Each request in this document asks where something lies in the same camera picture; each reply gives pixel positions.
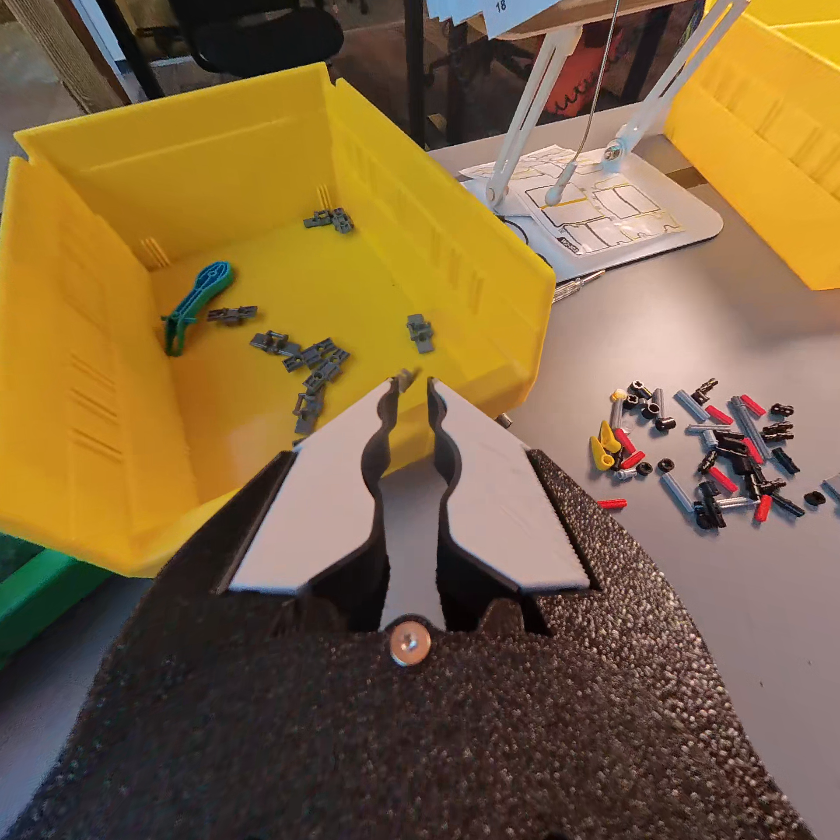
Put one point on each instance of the open instruction booklet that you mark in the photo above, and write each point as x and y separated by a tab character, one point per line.
492	13

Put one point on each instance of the green plastic storage bin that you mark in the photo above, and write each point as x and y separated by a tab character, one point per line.
39	590

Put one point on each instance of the single red pin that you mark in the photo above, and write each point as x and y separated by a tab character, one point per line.
613	504

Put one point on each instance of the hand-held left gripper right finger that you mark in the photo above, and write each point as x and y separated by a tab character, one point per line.
512	518

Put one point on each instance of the green bent tool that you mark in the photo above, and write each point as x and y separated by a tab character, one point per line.
197	295

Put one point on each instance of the grey desk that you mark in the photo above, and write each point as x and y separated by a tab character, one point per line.
656	341

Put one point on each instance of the yellow plastic storage bin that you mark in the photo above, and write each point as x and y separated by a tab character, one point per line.
98	328
754	164

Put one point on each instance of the grey track links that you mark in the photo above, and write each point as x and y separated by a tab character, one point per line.
315	358

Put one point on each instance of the beige book stand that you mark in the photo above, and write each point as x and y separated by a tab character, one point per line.
525	131

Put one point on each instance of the background black office chair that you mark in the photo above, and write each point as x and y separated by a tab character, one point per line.
262	33

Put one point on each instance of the pile of small building pieces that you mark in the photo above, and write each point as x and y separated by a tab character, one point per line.
722	446

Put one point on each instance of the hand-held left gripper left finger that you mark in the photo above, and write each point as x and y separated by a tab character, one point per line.
308	518

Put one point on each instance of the grey track link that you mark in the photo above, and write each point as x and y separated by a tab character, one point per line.
407	379

